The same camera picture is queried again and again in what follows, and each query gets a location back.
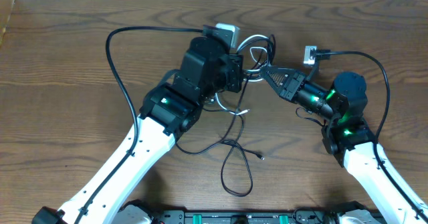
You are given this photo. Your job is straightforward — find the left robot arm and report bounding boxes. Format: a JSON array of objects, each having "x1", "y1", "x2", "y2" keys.
[{"x1": 32, "y1": 31, "x2": 243, "y2": 223}]

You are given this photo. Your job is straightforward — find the thick black cable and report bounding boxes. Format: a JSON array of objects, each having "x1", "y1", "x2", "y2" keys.
[{"x1": 235, "y1": 33, "x2": 278, "y2": 81}]

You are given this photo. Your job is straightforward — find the white usb cable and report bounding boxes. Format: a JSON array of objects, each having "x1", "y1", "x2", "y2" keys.
[{"x1": 213, "y1": 33, "x2": 270, "y2": 116}]

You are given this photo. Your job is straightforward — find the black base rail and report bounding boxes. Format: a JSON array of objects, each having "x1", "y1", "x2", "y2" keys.
[{"x1": 113, "y1": 200, "x2": 389, "y2": 224}]

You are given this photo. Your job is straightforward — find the black usb cable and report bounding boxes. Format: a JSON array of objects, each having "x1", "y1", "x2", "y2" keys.
[{"x1": 174, "y1": 76, "x2": 265, "y2": 198}]

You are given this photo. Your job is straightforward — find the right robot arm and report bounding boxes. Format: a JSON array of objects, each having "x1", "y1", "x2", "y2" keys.
[{"x1": 260, "y1": 66, "x2": 427, "y2": 223}]

